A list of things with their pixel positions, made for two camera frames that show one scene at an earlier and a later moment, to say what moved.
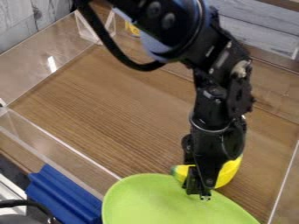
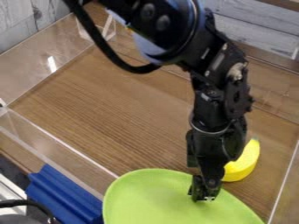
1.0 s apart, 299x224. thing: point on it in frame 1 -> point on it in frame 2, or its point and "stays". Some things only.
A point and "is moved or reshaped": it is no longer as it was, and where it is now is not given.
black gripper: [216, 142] stays
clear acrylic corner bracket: [87, 31] stays
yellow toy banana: [228, 171] is moved or reshaped
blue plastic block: [69, 202] stays
